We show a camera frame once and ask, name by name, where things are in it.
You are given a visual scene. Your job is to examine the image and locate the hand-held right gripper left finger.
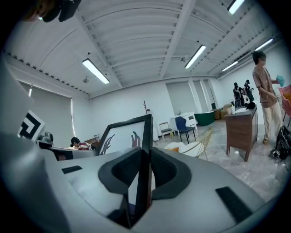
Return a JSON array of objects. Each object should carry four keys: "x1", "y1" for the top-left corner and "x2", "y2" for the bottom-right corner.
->
[{"x1": 56, "y1": 147, "x2": 141, "y2": 229}]

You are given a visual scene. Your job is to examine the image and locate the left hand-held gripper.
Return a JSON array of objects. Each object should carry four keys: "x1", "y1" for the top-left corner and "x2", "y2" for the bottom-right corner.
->
[{"x1": 0, "y1": 54, "x2": 97, "y2": 161}]

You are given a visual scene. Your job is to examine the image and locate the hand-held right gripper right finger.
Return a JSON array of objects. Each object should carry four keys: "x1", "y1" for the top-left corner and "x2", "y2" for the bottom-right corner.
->
[{"x1": 136, "y1": 147, "x2": 266, "y2": 233}]

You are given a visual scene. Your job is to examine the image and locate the black framed antler picture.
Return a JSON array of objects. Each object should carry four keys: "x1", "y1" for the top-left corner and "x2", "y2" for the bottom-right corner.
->
[{"x1": 95, "y1": 113, "x2": 153, "y2": 228}]

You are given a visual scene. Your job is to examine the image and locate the gold chair white cushion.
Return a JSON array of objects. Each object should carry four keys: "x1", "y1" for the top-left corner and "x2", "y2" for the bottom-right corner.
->
[{"x1": 181, "y1": 127, "x2": 213, "y2": 161}]

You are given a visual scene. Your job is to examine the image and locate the grey window blind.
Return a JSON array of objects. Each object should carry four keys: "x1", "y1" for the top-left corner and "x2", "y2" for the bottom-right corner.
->
[{"x1": 18, "y1": 81, "x2": 72, "y2": 147}]

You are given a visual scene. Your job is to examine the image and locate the white floor pouf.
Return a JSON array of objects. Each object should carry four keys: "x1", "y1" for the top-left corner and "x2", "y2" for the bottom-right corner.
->
[{"x1": 163, "y1": 141, "x2": 184, "y2": 152}]

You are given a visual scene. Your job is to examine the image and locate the blue chair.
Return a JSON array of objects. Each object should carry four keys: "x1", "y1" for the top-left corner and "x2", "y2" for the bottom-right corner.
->
[{"x1": 175, "y1": 116, "x2": 196, "y2": 144}]

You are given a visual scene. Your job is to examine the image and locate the wooden chair dark seat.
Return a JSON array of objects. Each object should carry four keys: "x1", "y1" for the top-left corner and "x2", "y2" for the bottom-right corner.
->
[{"x1": 158, "y1": 122, "x2": 173, "y2": 141}]

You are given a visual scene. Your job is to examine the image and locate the brown wooden dresser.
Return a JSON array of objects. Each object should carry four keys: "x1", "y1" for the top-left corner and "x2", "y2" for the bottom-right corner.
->
[{"x1": 224, "y1": 106, "x2": 259, "y2": 162}]

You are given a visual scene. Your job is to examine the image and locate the green tub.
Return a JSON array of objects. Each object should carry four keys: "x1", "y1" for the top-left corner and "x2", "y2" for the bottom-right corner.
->
[{"x1": 194, "y1": 111, "x2": 216, "y2": 127}]

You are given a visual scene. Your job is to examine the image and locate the white cabinet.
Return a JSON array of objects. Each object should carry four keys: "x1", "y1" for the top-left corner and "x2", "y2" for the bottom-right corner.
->
[{"x1": 170, "y1": 111, "x2": 198, "y2": 133}]

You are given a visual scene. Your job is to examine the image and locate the dark wooden coat rack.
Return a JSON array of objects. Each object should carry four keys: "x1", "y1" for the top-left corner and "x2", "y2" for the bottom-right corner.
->
[{"x1": 142, "y1": 100, "x2": 151, "y2": 116}]

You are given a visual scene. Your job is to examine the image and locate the long ceiling light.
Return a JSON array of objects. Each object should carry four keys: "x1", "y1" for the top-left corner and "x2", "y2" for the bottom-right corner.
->
[
  {"x1": 81, "y1": 58, "x2": 110, "y2": 84},
  {"x1": 227, "y1": 0, "x2": 246, "y2": 15},
  {"x1": 254, "y1": 38, "x2": 273, "y2": 51},
  {"x1": 184, "y1": 45, "x2": 206, "y2": 69},
  {"x1": 221, "y1": 61, "x2": 239, "y2": 72}
]

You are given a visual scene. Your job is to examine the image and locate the cardboard boxes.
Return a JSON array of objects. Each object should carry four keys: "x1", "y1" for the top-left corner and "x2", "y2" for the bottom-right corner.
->
[{"x1": 213, "y1": 103, "x2": 231, "y2": 120}]

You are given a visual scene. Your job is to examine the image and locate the black bag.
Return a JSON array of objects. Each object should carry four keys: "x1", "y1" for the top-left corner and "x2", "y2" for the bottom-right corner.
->
[{"x1": 270, "y1": 125, "x2": 291, "y2": 160}]

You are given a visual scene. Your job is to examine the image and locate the pink chair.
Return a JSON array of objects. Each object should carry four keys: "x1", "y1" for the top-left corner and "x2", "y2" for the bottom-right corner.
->
[{"x1": 278, "y1": 84, "x2": 291, "y2": 128}]

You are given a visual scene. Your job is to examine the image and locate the teal cloth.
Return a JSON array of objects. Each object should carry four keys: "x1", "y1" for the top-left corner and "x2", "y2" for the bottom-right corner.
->
[{"x1": 275, "y1": 74, "x2": 286, "y2": 87}]

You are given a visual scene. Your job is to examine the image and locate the black head-worn camera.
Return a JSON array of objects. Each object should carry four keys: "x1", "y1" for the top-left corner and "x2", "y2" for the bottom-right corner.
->
[{"x1": 42, "y1": 0, "x2": 81, "y2": 23}]

